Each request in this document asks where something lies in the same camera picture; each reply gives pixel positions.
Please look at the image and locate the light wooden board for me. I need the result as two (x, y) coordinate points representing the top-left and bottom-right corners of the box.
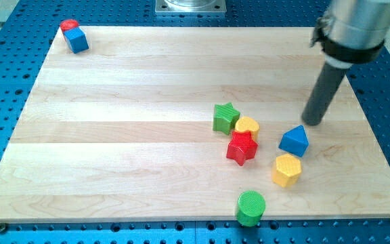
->
(0, 26), (390, 223)

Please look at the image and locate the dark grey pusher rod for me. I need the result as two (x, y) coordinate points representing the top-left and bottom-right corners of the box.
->
(301, 62), (347, 125)

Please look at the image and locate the yellow heart block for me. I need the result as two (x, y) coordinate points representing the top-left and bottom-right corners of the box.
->
(234, 117), (260, 141)

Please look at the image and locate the green cylinder block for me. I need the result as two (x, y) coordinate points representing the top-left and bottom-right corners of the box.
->
(236, 190), (266, 226)

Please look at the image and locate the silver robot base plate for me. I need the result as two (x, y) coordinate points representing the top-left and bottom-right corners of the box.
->
(155, 0), (227, 15)

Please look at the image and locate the blue perforated table plate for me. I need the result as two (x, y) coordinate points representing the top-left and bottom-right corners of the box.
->
(0, 1), (390, 243)

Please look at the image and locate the red cylinder block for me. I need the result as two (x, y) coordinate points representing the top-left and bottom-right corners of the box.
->
(60, 19), (79, 33)

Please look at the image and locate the yellow hexagon block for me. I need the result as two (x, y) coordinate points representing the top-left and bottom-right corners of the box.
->
(272, 153), (302, 188)

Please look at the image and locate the blue cube block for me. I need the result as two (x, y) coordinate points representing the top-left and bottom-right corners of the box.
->
(64, 27), (89, 54)

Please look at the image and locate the red star block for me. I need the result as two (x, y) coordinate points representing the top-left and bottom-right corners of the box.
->
(226, 131), (258, 166)

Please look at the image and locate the green star block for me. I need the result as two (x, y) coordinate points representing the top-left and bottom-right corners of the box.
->
(213, 102), (240, 135)

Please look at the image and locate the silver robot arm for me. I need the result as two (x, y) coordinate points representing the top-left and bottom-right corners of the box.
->
(310, 0), (390, 69)

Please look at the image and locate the blue triangle block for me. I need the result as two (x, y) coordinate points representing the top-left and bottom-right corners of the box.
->
(279, 125), (309, 157)

